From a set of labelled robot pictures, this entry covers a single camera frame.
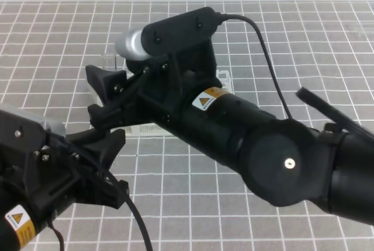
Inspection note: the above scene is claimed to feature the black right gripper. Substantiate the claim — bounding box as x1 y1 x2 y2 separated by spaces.
85 37 224 130

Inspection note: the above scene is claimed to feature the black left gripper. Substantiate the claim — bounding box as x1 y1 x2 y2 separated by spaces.
1 128 129 222

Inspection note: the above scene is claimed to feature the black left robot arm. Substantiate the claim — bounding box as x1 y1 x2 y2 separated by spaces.
1 105 129 250

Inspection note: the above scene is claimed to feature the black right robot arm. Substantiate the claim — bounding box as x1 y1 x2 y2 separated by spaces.
85 41 373 224

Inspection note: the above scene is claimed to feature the white plastic test tube rack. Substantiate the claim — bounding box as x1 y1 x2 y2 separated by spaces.
87 69 233 137

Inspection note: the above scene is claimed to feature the clear test tube in rack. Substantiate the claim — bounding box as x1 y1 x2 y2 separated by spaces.
101 53 117 71

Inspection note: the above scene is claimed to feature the grey grid tablecloth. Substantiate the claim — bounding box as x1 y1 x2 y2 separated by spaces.
0 1 374 251

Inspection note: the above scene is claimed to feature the black left camera cable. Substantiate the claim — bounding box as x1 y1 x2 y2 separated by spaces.
46 137 154 251

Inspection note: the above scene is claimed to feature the black camera cable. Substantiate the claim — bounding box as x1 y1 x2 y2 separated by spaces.
217 13 294 120
46 137 154 251

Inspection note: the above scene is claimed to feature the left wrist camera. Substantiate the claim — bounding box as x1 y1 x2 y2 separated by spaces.
1 104 66 151

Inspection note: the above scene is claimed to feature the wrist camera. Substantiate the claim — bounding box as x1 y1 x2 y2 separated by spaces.
1 104 66 151
115 7 222 61

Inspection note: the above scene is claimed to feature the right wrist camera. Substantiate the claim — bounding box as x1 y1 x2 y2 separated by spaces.
115 7 222 61

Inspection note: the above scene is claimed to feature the black right camera cable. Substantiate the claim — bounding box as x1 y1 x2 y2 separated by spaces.
217 13 294 120

